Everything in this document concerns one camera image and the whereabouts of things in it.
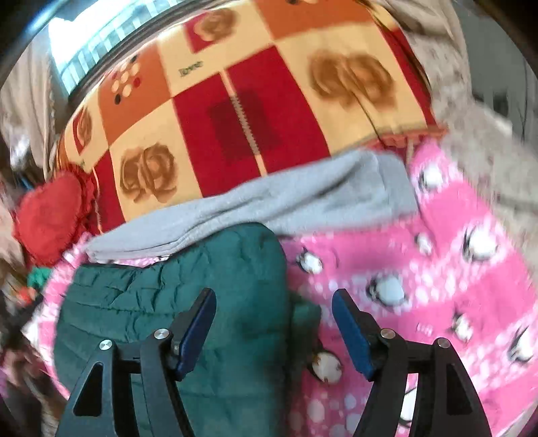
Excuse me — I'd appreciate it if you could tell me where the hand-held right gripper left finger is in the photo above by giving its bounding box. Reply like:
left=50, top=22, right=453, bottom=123
left=55, top=288, right=218, bottom=437

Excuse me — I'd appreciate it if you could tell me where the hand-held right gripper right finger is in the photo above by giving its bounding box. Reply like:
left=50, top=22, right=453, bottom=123
left=331, top=288, right=493, bottom=437

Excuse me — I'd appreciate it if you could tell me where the green quilted jacket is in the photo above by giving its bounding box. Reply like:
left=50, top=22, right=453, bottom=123
left=54, top=223, right=322, bottom=437

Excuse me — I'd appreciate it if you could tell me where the pink penguin blanket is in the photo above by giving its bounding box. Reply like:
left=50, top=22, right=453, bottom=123
left=21, top=138, right=538, bottom=437

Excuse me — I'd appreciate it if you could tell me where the grey garment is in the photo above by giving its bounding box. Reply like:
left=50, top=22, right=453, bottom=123
left=84, top=149, right=419, bottom=265

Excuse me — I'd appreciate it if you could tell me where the green ruffled cloth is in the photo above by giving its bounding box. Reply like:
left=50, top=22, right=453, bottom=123
left=27, top=267, right=54, bottom=291

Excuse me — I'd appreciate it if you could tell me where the red heart pillow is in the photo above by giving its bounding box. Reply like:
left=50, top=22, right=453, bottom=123
left=12, top=166, right=99, bottom=267

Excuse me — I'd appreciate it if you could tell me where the red orange rose blanket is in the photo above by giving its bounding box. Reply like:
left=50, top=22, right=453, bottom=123
left=56, top=0, right=446, bottom=234

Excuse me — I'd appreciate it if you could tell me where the beige curtain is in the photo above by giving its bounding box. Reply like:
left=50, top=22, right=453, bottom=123
left=0, top=42, right=64, bottom=169

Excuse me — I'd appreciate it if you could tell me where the beige draped cloth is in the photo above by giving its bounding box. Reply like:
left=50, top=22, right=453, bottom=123
left=370, top=0, right=469, bottom=106

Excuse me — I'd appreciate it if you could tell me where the window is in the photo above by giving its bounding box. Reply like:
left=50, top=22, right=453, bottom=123
left=48, top=0, right=186, bottom=91

